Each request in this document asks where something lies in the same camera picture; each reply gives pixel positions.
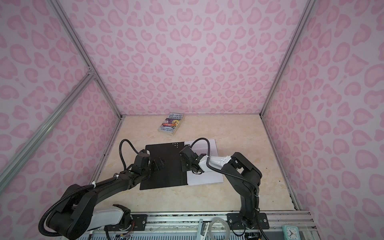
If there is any printed sheet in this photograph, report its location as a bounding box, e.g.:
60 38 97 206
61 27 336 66
187 139 224 186

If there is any black A4 clip folder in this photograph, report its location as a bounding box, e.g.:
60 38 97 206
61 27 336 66
140 142 188 191

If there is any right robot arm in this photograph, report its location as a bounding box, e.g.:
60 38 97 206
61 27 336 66
179 145 263 229

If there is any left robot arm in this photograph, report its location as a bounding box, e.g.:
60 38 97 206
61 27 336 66
38 150 165 240

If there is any colourful paperback book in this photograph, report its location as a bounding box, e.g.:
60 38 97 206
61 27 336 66
158 113 184 135

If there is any clear tube coil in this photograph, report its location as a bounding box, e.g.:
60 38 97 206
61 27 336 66
207 217 231 240

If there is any teal alarm clock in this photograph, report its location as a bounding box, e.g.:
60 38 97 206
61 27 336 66
282 225 301 240

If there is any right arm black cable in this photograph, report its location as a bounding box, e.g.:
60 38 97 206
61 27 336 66
190 137 262 196

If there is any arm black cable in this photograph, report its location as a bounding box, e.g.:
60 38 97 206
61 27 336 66
190 137 262 196
38 138 142 237

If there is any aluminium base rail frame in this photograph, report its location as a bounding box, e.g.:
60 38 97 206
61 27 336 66
76 207 320 240

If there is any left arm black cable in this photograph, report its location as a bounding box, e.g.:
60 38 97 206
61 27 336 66
38 138 142 237

